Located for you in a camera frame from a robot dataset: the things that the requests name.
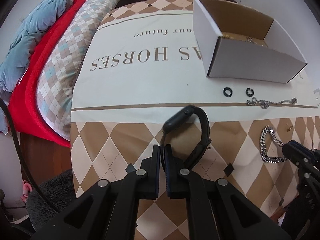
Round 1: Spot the white cardboard box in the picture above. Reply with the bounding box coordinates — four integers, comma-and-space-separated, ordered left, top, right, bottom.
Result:
193, 0, 307, 84

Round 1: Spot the red bed blanket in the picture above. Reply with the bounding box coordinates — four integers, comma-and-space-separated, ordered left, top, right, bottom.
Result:
8, 0, 86, 147

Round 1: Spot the light blue duvet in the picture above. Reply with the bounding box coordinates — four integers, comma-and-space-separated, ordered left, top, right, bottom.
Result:
0, 0, 74, 136

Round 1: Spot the thick silver chain bracelet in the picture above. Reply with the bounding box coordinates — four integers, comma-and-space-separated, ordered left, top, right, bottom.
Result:
260, 125, 288, 164

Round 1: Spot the pink hanger object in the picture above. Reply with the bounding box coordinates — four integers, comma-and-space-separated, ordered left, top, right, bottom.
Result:
21, 180, 33, 203

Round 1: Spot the checkered bed sheet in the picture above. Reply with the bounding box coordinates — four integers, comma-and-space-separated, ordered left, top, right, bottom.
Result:
36, 0, 119, 142

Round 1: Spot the black cable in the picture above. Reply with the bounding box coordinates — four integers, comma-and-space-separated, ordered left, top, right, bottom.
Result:
0, 97, 42, 198

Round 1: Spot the black smart watch band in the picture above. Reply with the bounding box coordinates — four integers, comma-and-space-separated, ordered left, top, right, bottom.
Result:
160, 105, 211, 170

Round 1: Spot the thin silver chain necklace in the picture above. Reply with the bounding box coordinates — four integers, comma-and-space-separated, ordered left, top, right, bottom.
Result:
246, 97, 298, 110

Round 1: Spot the checkered beige tablecloth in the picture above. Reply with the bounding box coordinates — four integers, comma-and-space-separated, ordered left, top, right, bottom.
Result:
70, 0, 320, 240

